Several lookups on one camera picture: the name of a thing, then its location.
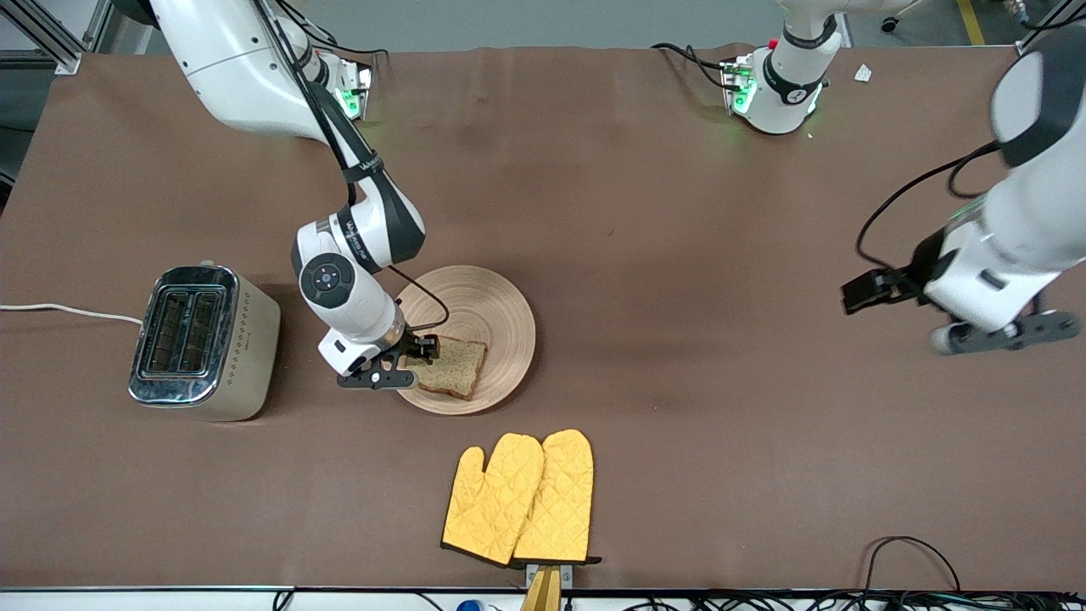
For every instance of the brown table cover sheet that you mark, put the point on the brown table cover sheet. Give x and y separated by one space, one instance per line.
645 255

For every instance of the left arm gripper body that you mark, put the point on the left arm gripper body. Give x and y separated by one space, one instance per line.
920 265

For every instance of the white paper scrap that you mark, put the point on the white paper scrap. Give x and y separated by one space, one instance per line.
863 73

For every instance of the yellow wooden post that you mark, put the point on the yellow wooden post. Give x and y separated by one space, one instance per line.
543 594

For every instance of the yellow quilted oven mitt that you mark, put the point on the yellow quilted oven mitt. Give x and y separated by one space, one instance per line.
560 501
492 501

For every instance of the small metal bracket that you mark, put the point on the small metal bracket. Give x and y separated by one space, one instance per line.
567 575

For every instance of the slice of brown bread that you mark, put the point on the slice of brown bread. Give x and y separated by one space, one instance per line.
454 369

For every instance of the black chair caster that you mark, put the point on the black chair caster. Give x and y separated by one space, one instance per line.
889 25

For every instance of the small blue object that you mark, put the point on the small blue object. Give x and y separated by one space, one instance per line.
468 606

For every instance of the beige chrome two-slot toaster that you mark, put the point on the beige chrome two-slot toaster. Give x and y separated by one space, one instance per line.
246 356

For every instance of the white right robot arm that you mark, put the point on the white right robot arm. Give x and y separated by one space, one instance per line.
229 68

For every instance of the round wooden plate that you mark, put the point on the round wooden plate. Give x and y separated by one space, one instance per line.
484 297

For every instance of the aluminium frame profile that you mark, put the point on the aluminium frame profile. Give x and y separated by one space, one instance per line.
1044 21
51 38

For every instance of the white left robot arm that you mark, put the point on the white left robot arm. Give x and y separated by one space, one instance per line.
1039 212

